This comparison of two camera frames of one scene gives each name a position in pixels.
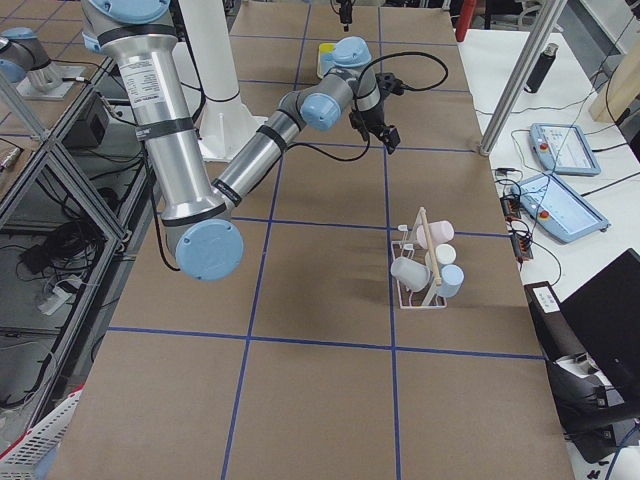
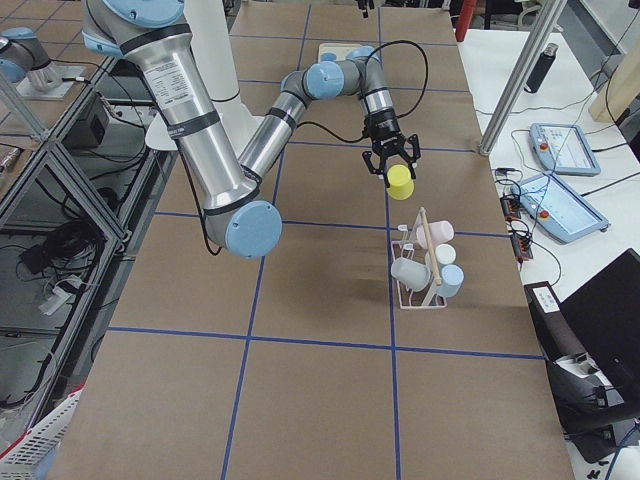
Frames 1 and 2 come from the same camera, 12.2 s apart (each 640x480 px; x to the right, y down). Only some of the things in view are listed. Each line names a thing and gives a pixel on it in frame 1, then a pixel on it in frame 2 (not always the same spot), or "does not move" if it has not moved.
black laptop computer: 606,312 does not move
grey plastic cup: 413,275 does not move
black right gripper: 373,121 to 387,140
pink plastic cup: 440,232 does not move
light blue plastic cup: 451,280 does not move
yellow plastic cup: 326,48 to 401,184
